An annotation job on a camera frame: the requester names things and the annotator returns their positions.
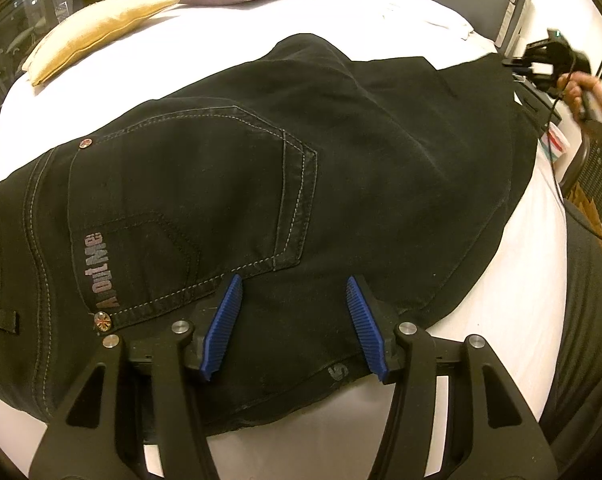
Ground yellow cushion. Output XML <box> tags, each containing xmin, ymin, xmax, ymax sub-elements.
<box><xmin>22</xmin><ymin>0</ymin><xmax>179</xmax><ymax>87</ymax></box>

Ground white bed sheet mattress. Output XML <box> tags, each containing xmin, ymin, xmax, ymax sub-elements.
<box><xmin>0</xmin><ymin>0</ymin><xmax>567</xmax><ymax>479</ymax></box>

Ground black denim pants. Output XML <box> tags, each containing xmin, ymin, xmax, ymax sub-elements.
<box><xmin>0</xmin><ymin>35</ymin><xmax>536</xmax><ymax>434</ymax></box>

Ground person's right hand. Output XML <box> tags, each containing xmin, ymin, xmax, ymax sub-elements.
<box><xmin>557</xmin><ymin>72</ymin><xmax>602</xmax><ymax>127</ymax></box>

